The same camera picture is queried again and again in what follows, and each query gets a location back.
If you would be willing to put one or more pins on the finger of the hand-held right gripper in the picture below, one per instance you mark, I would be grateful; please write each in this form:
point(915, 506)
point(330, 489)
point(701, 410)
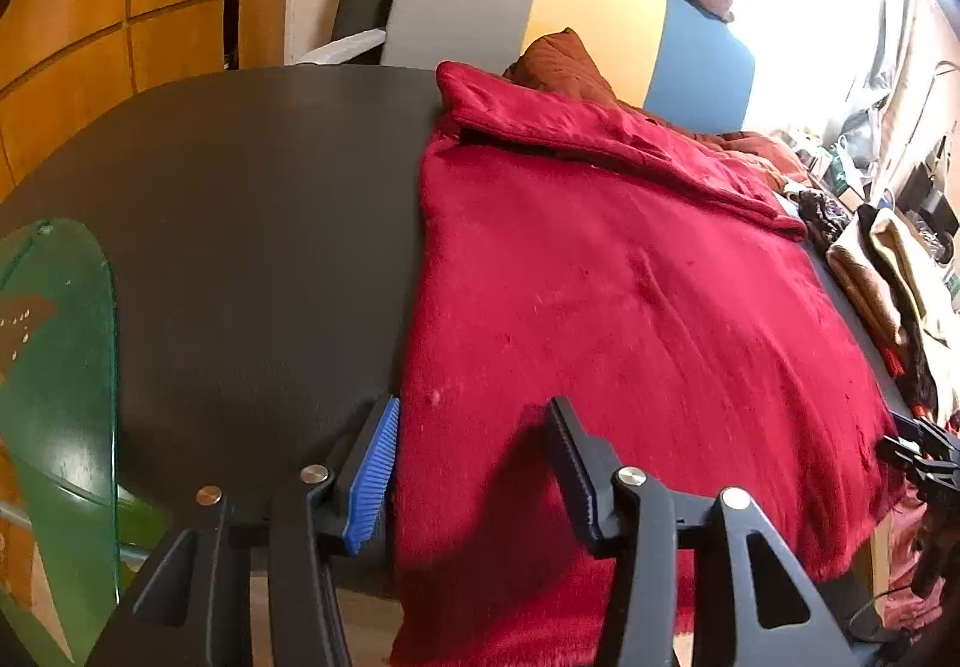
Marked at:
point(915, 461)
point(926, 428)

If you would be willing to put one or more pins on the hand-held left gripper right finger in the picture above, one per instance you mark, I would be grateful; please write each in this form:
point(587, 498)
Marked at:
point(574, 472)

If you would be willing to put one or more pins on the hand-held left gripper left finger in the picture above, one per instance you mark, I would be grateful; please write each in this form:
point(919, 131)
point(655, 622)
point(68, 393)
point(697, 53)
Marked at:
point(371, 479)

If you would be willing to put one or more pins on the red fleece towel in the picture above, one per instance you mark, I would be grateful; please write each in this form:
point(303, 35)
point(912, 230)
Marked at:
point(600, 307)

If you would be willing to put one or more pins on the pile of folded clothes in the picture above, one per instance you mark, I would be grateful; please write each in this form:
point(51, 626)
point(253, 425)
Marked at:
point(877, 277)

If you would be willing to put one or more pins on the dark patterned cloth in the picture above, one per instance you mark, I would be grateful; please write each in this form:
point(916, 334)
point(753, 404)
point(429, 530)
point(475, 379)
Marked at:
point(821, 213)

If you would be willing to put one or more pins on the pile of household clutter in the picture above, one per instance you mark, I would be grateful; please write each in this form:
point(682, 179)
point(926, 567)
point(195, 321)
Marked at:
point(847, 157)

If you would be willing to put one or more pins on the pale hanging curtain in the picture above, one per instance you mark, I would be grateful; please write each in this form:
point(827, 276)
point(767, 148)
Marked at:
point(896, 37)

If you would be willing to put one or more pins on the rust orange cushion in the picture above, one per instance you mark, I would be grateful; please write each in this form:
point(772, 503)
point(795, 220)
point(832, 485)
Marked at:
point(562, 63)

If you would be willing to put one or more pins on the grey yellow blue chair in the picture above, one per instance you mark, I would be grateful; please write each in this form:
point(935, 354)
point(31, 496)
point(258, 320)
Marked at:
point(465, 0)

